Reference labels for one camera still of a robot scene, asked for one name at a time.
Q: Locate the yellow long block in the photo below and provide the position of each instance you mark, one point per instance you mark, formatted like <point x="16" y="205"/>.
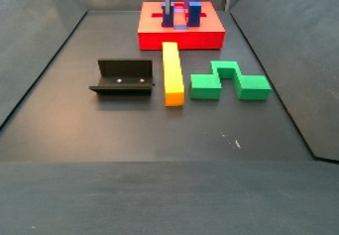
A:
<point x="172" y="74"/>

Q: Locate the red slotted board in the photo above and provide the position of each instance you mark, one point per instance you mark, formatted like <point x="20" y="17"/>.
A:
<point x="206" y="37"/>

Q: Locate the green zigzag block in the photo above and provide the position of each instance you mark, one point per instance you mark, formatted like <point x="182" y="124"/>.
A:
<point x="251" y="87"/>

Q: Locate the black angle bracket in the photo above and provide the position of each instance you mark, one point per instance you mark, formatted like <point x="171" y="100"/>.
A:
<point x="124" y="76"/>

